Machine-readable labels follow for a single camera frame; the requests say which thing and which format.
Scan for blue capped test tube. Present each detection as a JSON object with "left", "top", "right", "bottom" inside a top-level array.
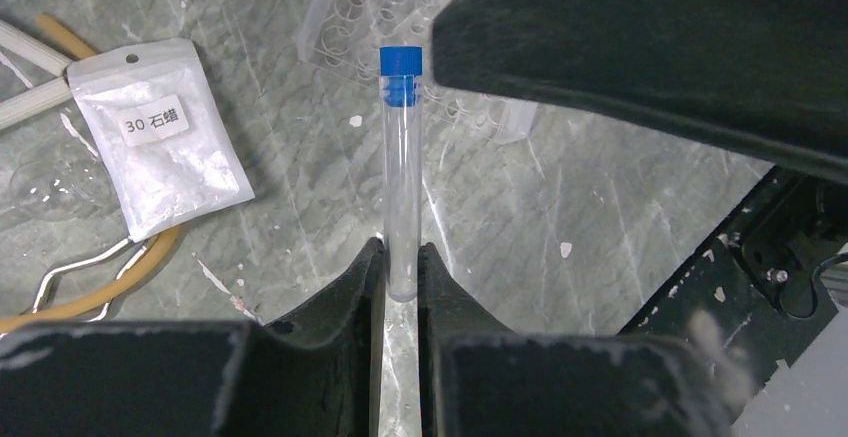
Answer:
[{"left": 379, "top": 46, "right": 423, "bottom": 303}]

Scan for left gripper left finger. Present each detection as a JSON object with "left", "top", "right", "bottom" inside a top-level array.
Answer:
[{"left": 1, "top": 238, "right": 385, "bottom": 436}]

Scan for metal crucible tongs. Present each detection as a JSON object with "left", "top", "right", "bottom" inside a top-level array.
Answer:
[{"left": 24, "top": 238, "right": 154, "bottom": 315}]

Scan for white powder bag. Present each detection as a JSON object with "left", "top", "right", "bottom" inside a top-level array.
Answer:
[{"left": 66, "top": 38, "right": 255, "bottom": 242}]

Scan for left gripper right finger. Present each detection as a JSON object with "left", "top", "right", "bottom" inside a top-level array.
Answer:
[{"left": 417, "top": 244, "right": 752, "bottom": 436}]

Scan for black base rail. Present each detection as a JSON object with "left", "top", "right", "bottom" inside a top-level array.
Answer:
[{"left": 621, "top": 167, "right": 847, "bottom": 388}]

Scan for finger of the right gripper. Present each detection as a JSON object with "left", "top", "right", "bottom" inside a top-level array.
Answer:
[{"left": 431, "top": 0, "right": 847, "bottom": 182}]

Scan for clear test tube rack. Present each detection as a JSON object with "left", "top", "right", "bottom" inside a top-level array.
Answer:
[{"left": 297, "top": 0, "right": 537, "bottom": 144}]

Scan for clear round flask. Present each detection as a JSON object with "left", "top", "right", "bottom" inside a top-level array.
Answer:
[{"left": 2, "top": 143, "right": 119, "bottom": 222}]

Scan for yellow rubber tube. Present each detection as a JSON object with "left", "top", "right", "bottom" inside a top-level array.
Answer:
[{"left": 0, "top": 13, "right": 181, "bottom": 335}]

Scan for white clay triangle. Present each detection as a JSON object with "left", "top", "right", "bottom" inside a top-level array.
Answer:
[{"left": 1, "top": 21, "right": 72, "bottom": 130}]

